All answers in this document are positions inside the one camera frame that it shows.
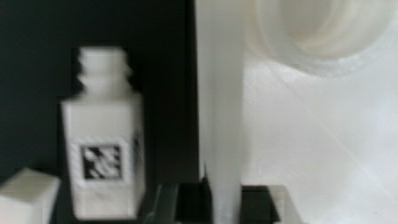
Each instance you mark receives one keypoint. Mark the white square table top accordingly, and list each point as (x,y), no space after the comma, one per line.
(297,70)

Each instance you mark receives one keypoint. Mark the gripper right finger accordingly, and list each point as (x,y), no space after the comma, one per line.
(266,206)

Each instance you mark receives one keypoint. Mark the white leg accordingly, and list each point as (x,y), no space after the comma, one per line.
(26,198)
(103,131)

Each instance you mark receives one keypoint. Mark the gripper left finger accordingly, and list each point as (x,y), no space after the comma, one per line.
(181,204)

